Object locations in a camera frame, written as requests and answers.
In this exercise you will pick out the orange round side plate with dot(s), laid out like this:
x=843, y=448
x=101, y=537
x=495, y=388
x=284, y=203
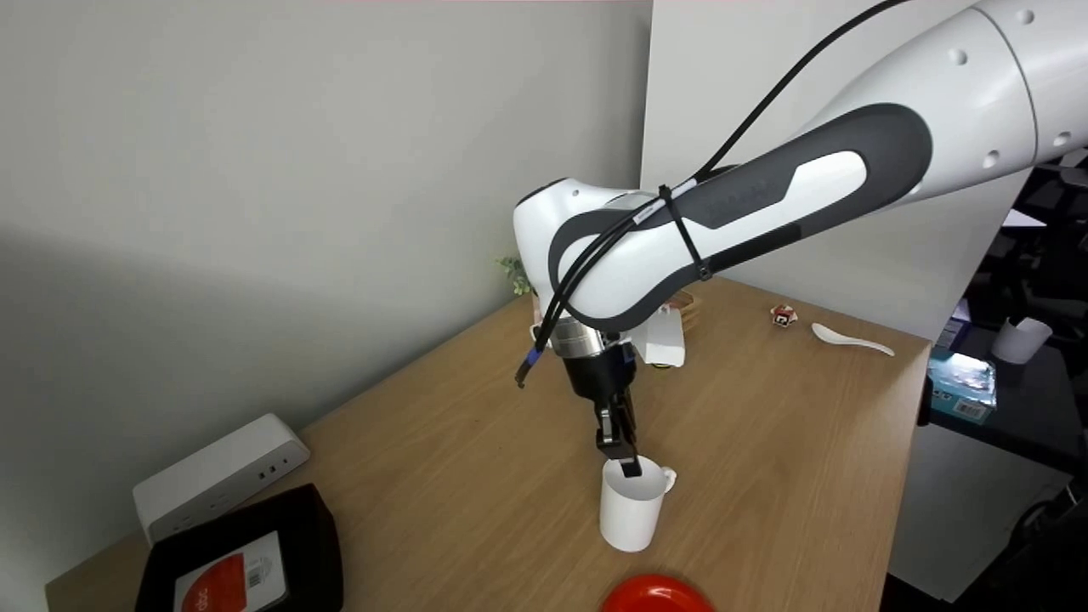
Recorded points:
x=658, y=598

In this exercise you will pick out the black tray with red card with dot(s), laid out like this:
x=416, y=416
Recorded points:
x=243, y=539

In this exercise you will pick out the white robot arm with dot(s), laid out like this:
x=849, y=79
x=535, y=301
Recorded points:
x=794, y=182

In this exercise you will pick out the white paper cup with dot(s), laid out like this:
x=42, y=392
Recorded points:
x=1021, y=339

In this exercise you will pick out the black side table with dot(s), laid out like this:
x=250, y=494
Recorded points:
x=1039, y=419

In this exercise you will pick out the white plastic mug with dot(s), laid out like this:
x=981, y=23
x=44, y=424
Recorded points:
x=629, y=515

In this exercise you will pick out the teal box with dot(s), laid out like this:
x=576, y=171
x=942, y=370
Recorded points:
x=963, y=381

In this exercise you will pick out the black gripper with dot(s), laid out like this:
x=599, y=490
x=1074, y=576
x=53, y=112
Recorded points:
x=599, y=370

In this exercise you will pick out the white plastic spoon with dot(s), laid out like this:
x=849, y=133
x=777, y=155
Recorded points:
x=851, y=339

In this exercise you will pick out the small brown red object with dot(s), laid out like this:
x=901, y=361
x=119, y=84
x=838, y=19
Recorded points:
x=783, y=314

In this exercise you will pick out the white rectangular device box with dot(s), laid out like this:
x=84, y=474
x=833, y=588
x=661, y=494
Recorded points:
x=221, y=477

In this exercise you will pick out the small green potted plant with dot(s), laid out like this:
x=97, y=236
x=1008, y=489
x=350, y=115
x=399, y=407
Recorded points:
x=514, y=276

